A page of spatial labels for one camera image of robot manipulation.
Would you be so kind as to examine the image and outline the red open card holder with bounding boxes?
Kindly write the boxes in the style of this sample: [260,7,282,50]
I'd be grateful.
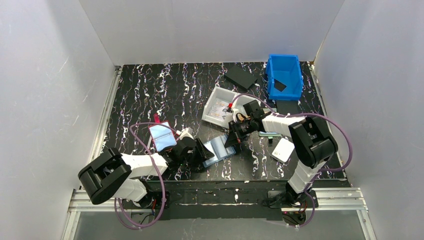
[148,113,177,152]

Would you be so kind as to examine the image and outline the white cards in tray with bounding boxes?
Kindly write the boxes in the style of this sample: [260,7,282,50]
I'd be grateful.
[207,98,229,121]

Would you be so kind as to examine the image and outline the black card in bin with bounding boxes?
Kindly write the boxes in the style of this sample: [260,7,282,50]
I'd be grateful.
[273,79,287,92]

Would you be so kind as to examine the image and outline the black flat sleeve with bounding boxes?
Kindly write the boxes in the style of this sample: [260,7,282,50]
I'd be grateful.
[276,100,301,115]

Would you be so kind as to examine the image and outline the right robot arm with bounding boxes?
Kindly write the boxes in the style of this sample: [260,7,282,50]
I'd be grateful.
[224,100,338,203]

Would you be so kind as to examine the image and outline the black box on table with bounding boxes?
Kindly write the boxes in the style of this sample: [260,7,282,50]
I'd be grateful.
[224,65,258,90]

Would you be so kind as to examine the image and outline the green open card holder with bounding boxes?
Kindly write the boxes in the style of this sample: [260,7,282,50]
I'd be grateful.
[258,131,282,145]

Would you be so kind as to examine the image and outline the blue plastic bin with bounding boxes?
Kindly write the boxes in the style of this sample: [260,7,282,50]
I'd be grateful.
[265,54,304,101]

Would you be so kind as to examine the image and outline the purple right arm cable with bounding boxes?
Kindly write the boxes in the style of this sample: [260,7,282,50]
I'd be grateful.
[227,93,354,229]

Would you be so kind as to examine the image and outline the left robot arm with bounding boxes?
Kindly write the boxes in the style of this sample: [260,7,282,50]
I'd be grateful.
[77,123,215,205]

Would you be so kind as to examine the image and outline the blue leather card holder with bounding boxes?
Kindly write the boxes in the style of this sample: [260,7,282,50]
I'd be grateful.
[203,135,236,168]

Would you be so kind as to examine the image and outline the white divided plastic tray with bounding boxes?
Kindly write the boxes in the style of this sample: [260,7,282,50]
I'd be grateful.
[201,86,261,129]

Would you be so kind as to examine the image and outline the white power bank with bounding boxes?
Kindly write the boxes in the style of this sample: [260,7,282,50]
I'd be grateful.
[271,138,295,163]

